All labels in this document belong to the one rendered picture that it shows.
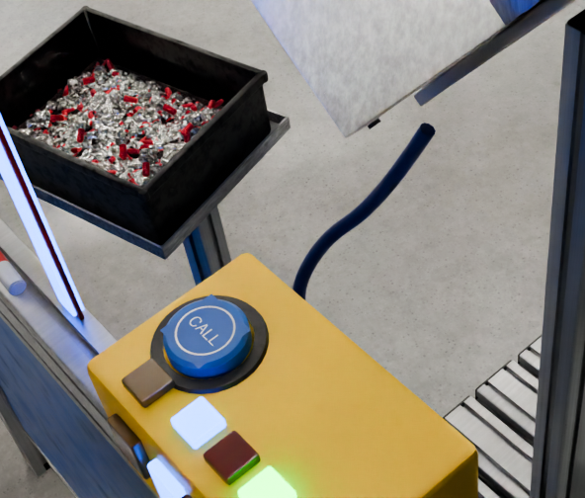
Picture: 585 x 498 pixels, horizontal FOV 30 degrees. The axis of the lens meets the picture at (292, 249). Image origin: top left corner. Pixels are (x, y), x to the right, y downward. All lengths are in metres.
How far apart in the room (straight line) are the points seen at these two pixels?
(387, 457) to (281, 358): 0.07
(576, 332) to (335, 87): 0.48
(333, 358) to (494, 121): 1.71
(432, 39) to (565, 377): 0.56
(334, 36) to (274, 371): 0.36
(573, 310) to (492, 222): 0.86
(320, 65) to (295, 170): 1.32
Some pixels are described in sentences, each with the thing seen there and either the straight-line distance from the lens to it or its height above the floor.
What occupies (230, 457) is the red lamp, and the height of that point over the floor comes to 1.08.
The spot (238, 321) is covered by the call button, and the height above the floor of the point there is 1.08.
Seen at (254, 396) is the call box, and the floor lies 1.07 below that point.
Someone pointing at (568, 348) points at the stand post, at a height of 0.50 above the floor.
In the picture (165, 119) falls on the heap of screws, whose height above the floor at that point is 0.84.
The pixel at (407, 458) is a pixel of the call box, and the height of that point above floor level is 1.07.
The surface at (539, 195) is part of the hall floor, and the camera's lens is 2.04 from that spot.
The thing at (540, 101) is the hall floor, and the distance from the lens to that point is 2.23.
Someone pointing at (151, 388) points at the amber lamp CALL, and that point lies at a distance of 0.49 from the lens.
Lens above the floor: 1.47
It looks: 48 degrees down
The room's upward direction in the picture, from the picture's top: 11 degrees counter-clockwise
